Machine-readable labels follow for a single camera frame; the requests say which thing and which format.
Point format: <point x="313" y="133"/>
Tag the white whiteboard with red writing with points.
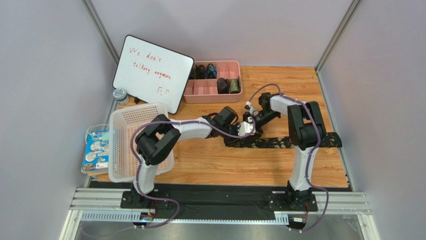
<point x="152" y="73"/>

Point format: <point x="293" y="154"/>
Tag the black rolled tie far left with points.
<point x="191" y="75"/>

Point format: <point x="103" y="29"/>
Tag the white plastic mesh basket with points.
<point x="122" y="164"/>

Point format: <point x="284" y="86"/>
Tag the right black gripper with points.
<point x="254" y="133"/>

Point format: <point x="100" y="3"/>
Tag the black floral patterned tie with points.
<point x="331" y="140"/>

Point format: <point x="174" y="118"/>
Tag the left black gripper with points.
<point x="233" y="139"/>

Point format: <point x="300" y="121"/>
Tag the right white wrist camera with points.
<point x="251" y="108"/>

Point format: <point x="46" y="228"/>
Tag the olive green rolled tie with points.
<point x="234" y="85"/>

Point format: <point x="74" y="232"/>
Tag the aluminium frame rail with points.
<point x="94" y="214"/>

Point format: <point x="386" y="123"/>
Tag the small blue white jar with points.
<point x="121" y="96"/>

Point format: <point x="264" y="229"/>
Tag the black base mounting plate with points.
<point x="211" y="202"/>

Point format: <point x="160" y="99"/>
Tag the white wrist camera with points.
<point x="246" y="128"/>
<point x="251" y="108"/>

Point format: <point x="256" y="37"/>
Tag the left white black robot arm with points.
<point x="153" y="142"/>

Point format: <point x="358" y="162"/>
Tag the pink divided organizer box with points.
<point x="202" y="91"/>

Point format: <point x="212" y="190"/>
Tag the dark blue rolled tie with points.
<point x="211" y="71"/>

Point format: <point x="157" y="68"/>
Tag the black glossy rolled tie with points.
<point x="222" y="86"/>

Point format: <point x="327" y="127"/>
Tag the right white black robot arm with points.
<point x="306" y="131"/>

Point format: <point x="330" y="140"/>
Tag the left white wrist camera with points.
<point x="246" y="128"/>

